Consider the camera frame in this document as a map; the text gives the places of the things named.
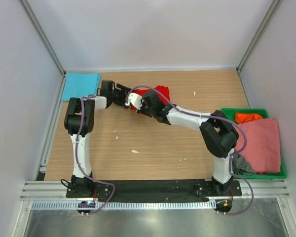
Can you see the aluminium frame post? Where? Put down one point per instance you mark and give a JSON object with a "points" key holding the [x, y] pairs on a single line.
{"points": [[272, 9], [43, 37]]}

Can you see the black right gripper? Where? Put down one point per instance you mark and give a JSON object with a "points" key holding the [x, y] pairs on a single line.
{"points": [[141, 110]]}

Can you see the left aluminium frame post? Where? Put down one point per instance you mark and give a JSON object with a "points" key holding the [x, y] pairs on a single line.
{"points": [[43, 37]]}

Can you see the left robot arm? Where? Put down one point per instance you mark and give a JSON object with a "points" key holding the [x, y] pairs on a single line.
{"points": [[79, 123]]}

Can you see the white slotted cable duct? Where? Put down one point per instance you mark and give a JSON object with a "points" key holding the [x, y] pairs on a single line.
{"points": [[89, 206]]}

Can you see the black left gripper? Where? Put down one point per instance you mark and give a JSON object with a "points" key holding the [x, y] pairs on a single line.
{"points": [[123, 92]]}

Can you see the folded light blue t-shirt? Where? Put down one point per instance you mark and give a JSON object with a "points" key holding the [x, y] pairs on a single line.
{"points": [[79, 85]]}

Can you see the pink t-shirt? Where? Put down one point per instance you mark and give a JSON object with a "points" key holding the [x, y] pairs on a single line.
{"points": [[262, 151]]}

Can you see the right aluminium frame post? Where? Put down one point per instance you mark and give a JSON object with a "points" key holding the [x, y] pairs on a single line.
{"points": [[272, 9]]}

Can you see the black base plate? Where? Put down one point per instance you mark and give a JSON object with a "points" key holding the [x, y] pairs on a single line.
{"points": [[151, 191]]}

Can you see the orange t-shirt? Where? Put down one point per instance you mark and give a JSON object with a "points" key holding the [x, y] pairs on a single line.
{"points": [[244, 118]]}

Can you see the red t-shirt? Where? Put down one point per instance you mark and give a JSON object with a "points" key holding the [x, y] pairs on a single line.
{"points": [[162, 91]]}

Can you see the green plastic bin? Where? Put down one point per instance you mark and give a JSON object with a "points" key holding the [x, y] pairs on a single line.
{"points": [[231, 114]]}

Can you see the grey t-shirt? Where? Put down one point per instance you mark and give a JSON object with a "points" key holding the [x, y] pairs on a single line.
{"points": [[241, 166]]}

